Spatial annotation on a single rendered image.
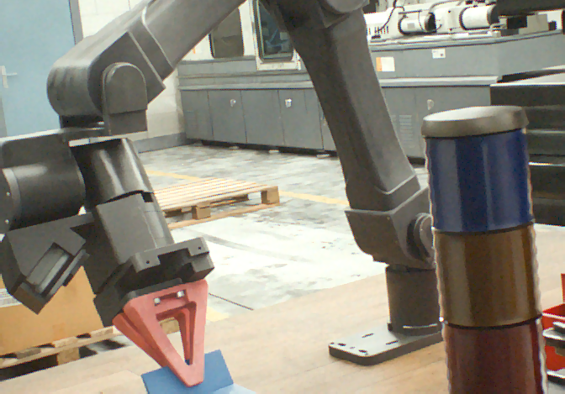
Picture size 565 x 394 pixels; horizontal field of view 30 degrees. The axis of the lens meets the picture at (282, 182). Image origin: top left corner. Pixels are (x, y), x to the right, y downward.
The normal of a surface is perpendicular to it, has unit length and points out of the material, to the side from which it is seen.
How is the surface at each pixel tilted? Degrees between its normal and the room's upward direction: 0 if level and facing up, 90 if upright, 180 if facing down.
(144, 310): 82
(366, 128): 91
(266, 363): 0
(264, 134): 90
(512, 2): 90
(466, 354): 76
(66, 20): 90
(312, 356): 0
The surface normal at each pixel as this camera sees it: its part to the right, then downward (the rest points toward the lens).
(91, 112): -0.55, 0.72
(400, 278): -0.53, 0.18
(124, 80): 0.63, 0.04
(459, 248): -0.62, -0.06
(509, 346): 0.14, 0.36
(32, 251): 0.44, -0.44
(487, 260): -0.16, -0.08
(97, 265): -0.80, 0.20
